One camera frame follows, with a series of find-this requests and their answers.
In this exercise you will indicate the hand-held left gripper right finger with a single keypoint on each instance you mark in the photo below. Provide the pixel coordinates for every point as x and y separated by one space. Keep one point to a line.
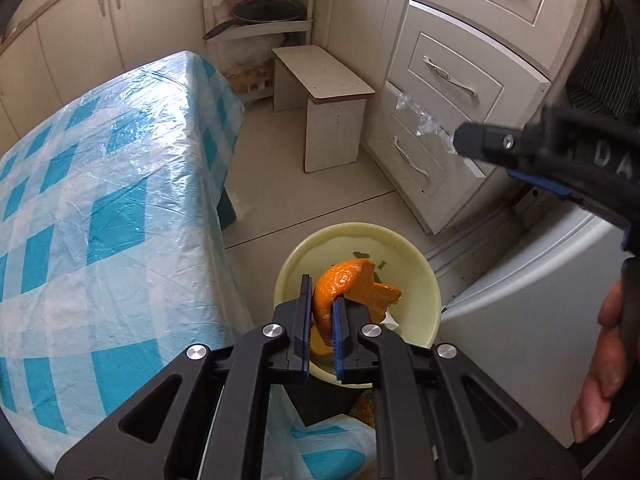
340 340

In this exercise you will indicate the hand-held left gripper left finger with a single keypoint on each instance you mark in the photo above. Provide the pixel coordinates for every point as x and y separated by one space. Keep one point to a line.
303 320

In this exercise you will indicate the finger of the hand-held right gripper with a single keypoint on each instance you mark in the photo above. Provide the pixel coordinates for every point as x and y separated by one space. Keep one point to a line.
490 142
537 182

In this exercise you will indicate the large curled orange peel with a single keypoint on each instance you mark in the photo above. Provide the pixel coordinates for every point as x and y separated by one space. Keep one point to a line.
345 280

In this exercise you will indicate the pale yellow bin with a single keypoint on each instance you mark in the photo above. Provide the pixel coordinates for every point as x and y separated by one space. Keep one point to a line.
400 260

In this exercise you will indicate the person's right hand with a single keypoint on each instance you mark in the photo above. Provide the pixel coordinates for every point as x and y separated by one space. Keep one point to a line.
607 340

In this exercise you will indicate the clear plastic scrap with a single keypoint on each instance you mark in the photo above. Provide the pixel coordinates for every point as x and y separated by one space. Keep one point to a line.
425 122

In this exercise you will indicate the orange peel with white pith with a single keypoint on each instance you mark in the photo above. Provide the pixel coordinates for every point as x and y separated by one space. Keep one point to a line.
365 407

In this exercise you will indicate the white drawer cabinet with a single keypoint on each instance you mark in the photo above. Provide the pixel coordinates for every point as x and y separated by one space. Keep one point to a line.
450 35

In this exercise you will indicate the white appliance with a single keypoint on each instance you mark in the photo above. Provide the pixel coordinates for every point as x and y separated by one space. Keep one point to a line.
525 310

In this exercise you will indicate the small white stool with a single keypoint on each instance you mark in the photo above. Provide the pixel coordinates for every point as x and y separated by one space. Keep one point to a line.
320 75

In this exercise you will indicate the blue checked plastic tablecloth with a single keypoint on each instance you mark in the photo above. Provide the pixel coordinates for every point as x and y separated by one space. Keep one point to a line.
100 210

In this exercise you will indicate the white open shelf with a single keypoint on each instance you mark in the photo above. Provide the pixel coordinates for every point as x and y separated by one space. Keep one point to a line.
270 30

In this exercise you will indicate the black frying pan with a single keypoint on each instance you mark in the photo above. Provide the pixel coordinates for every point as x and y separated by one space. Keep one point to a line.
270 10

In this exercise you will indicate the cream cabinet with doors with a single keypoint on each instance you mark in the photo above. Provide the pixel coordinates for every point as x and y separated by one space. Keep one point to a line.
75 35

